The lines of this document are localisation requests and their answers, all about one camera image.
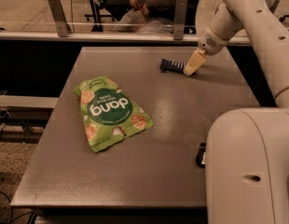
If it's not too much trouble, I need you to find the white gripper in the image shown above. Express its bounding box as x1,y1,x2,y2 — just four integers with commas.
183,26,228,77

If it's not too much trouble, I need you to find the blue rxbar blueberry bar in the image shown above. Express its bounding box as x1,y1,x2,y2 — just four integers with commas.
159,59,186,74

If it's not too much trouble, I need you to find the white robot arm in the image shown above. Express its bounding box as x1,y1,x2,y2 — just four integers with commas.
184,0,289,224

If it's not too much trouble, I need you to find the green rice chip bag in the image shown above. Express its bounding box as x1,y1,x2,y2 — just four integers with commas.
74,77,154,153

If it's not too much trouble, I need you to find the seated person behind glass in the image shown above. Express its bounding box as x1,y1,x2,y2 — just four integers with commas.
102,0,201,35

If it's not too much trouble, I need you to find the black snack bar wrapper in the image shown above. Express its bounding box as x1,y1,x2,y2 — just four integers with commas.
196,143,206,168

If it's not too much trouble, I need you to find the black office chair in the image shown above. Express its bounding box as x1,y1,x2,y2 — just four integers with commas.
85,0,131,32

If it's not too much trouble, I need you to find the middle metal bracket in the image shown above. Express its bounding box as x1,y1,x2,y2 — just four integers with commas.
173,0,188,40

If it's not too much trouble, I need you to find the metal bracket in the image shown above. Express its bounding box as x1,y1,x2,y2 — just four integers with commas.
173,0,188,40
48,0,70,37
270,0,280,14

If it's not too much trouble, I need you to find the right metal bracket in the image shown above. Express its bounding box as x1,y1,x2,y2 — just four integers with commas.
270,0,280,14

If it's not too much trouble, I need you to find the left metal bracket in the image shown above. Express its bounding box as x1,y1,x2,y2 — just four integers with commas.
48,0,70,37

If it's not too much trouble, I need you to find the metal rail with glass panel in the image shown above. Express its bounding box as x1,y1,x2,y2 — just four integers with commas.
0,21,255,47

